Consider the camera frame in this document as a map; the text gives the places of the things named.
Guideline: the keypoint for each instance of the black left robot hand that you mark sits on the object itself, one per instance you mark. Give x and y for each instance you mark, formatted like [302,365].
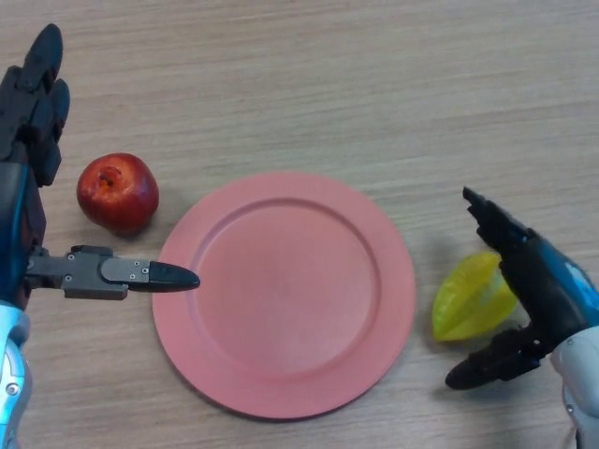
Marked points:
[21,215]

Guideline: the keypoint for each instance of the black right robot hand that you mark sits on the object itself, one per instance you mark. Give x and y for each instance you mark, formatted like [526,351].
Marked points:
[538,280]

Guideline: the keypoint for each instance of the yellow starfruit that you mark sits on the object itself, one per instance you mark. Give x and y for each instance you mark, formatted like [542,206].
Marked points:
[468,299]

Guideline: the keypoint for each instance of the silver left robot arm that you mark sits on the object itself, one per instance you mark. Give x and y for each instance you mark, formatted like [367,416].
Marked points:
[11,379]

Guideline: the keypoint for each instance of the pink round plate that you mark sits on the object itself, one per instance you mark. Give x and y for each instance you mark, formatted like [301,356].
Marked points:
[283,299]

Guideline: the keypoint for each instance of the red apple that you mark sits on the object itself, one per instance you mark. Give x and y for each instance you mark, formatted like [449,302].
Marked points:
[119,196]

